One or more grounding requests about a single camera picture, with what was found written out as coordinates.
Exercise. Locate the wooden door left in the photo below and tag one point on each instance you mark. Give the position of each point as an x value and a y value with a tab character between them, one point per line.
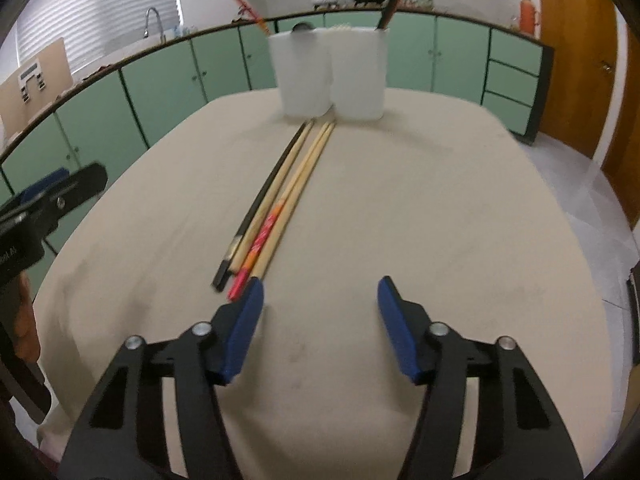
583	34

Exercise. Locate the orange thermos flask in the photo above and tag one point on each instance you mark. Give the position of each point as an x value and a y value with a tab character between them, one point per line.
528	21

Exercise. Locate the red-handled bamboo chopstick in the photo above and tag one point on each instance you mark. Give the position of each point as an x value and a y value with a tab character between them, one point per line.
245	17
247	8

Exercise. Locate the person's left hand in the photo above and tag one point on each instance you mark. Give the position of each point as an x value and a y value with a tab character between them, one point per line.
26	341

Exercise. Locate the cardboard box with scale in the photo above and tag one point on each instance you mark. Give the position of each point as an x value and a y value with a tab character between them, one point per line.
34	86

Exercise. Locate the green lower kitchen cabinets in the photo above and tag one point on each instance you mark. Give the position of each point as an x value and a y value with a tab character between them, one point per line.
118	113

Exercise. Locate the plain bamboo chopstick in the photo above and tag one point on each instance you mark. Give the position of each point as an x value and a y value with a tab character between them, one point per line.
273	240
266	205

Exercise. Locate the white double utensil holder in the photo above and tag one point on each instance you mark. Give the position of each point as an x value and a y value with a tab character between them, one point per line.
322	71

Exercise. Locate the black chopstick with silver band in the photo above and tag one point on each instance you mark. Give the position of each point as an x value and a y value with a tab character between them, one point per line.
221	277

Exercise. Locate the white plastic fork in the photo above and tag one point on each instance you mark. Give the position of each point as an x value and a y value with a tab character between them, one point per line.
344	26

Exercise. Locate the white window blinds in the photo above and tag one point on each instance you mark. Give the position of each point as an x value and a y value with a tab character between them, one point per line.
91	29

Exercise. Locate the metal spoon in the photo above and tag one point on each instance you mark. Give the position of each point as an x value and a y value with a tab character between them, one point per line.
303	27

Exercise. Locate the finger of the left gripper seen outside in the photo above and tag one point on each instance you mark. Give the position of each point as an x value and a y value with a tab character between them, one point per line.
69	189

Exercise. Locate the red floral bamboo chopstick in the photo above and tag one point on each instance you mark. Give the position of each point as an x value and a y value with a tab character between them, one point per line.
246	269

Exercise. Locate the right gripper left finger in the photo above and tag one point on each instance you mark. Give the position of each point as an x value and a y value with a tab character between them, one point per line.
122	432

